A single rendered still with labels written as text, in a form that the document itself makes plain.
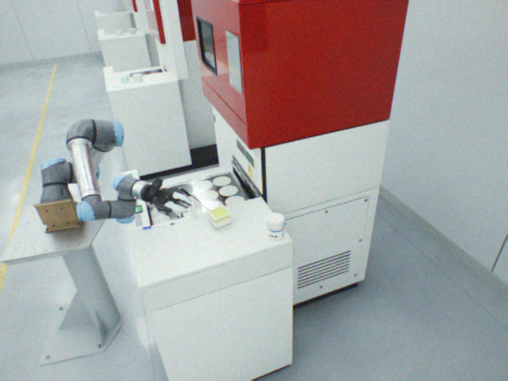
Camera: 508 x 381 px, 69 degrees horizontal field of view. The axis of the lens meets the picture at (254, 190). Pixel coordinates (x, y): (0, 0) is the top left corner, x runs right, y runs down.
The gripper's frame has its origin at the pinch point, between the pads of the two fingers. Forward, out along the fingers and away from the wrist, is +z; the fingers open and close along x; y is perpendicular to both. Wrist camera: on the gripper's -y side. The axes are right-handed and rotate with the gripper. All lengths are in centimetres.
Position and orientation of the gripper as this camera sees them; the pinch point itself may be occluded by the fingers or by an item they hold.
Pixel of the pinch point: (186, 205)
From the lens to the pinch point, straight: 138.3
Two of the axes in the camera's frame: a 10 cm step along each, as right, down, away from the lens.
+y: 1.3, 6.1, 7.8
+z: 8.7, 3.0, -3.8
